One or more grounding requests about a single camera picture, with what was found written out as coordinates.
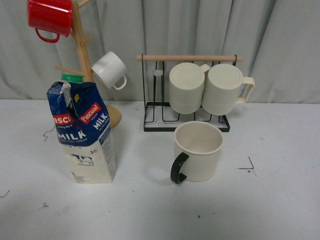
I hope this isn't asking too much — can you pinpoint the cream mug black handle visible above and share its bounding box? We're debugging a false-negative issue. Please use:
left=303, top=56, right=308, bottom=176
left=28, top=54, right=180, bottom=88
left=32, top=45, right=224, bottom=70
left=170, top=121, right=224, bottom=185

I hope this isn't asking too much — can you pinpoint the Pascual milk carton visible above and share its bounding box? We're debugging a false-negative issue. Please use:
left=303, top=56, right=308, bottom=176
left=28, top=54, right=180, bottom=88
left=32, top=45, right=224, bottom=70
left=47, top=80, right=116, bottom=184

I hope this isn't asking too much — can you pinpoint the wooden mug tree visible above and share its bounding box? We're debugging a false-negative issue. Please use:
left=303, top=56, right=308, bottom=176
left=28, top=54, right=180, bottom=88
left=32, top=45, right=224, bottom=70
left=54, top=0, right=122, bottom=129

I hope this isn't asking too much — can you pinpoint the cream ribbed mug left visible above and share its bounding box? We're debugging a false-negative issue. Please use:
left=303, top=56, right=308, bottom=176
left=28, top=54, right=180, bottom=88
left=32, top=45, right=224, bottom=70
left=169, top=62, right=211, bottom=114

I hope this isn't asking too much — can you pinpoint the cream ribbed mug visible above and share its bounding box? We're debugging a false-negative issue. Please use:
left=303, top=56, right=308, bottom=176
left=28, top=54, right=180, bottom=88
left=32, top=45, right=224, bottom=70
left=202, top=63, right=255, bottom=116
left=169, top=62, right=211, bottom=114

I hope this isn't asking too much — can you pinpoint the white enamel mug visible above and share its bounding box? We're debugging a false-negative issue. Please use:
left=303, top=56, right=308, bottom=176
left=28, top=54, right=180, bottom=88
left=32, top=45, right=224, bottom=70
left=91, top=51, right=127, bottom=90

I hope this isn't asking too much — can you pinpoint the cream ribbed mug right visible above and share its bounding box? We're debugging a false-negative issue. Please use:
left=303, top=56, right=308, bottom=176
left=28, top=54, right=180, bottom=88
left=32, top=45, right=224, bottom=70
left=202, top=63, right=255, bottom=116

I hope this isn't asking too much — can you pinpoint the grey curtain backdrop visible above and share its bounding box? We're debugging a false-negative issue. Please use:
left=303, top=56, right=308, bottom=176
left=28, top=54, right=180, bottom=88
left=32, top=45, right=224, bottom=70
left=0, top=0, right=320, bottom=104

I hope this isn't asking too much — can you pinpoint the red enamel mug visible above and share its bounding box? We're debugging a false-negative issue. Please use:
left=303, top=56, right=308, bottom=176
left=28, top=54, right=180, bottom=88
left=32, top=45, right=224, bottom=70
left=27, top=0, right=73, bottom=44

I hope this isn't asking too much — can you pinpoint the black wire cup rack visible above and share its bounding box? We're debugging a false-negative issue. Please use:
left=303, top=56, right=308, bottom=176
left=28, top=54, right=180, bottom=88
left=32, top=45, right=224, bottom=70
left=136, top=53, right=243, bottom=133

